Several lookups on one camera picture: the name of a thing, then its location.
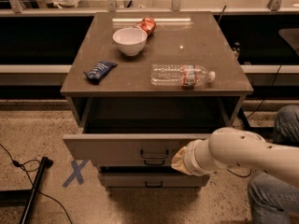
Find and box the grey drawer cabinet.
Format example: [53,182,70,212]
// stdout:
[60,11,254,135]

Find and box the person's leg in jeans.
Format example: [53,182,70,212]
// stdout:
[248,105,299,224]

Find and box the clear plastic water bottle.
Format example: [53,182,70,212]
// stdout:
[150,64,216,88]

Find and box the white ceramic bowl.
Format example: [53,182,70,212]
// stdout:
[112,27,148,56]

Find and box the grey drawer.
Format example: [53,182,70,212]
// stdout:
[98,173,209,189]
[64,133,208,165]
[97,161,176,173]

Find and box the black floor cable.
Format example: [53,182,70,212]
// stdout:
[0,143,74,224]

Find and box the red crumpled chip bag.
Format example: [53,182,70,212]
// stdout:
[135,17,156,35]

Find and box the grey middle drawer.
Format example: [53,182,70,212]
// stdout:
[97,161,176,173]

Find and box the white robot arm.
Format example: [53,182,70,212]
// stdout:
[171,128,299,188]

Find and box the grey top drawer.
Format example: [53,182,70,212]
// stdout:
[64,133,208,165]

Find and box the blue tape cross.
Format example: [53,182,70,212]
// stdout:
[63,160,89,188]

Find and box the black stand pole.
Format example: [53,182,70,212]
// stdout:
[19,157,53,224]

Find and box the blue snack packet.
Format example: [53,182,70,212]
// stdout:
[84,61,117,84]

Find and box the grey bottom drawer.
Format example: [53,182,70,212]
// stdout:
[98,173,209,189]

